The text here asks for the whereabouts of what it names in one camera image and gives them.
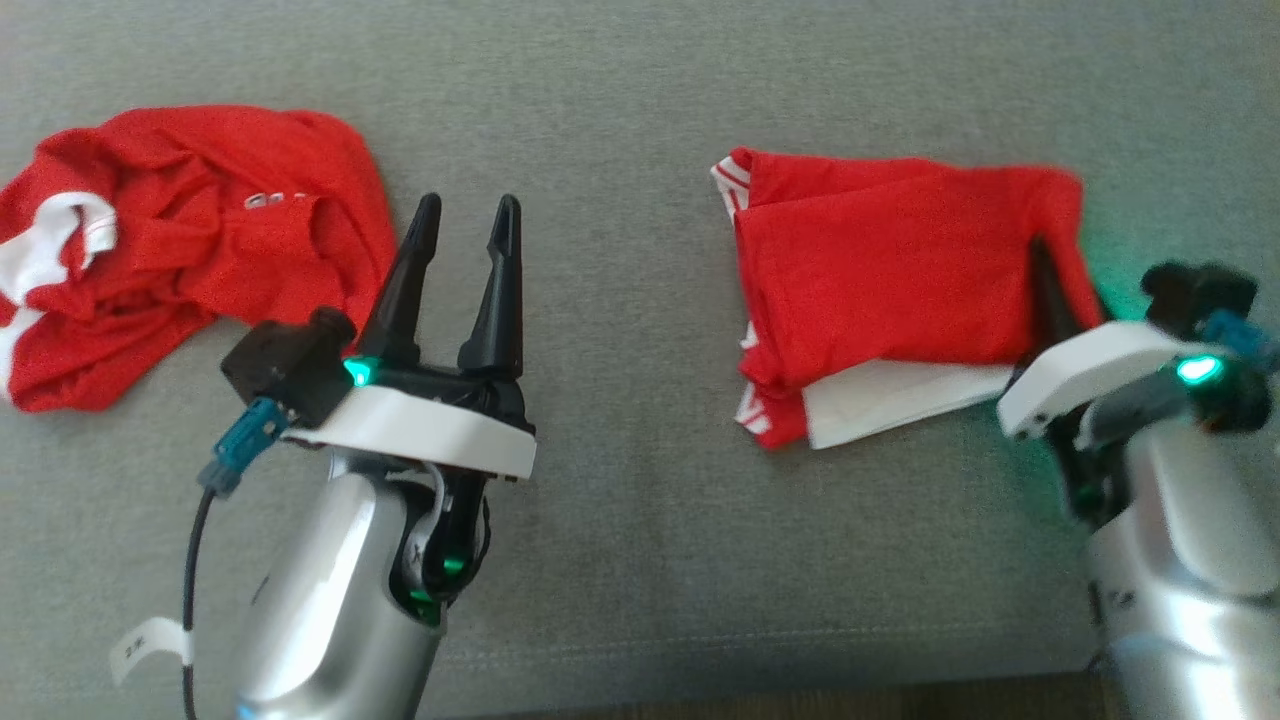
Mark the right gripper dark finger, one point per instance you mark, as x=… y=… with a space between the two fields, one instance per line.
x=1052 y=300

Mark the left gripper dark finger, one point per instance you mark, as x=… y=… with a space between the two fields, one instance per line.
x=495 y=310
x=400 y=300

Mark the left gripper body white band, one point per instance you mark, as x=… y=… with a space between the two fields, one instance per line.
x=430 y=425

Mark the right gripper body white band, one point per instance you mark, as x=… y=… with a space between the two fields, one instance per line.
x=1090 y=370

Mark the red and white striped garment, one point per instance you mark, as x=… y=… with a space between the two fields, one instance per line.
x=880 y=270

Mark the red shirt with white collar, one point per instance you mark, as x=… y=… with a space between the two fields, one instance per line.
x=200 y=240

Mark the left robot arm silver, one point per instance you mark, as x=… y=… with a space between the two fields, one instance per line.
x=330 y=590

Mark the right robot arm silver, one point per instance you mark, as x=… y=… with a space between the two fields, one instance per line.
x=1180 y=560

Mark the grey sofa seat cushion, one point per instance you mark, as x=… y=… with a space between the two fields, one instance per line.
x=640 y=560

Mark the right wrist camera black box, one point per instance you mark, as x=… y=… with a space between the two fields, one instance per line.
x=1195 y=290

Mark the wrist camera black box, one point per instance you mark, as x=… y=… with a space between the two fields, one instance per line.
x=285 y=365
x=1195 y=290

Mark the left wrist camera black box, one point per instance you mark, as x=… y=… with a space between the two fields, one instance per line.
x=285 y=365

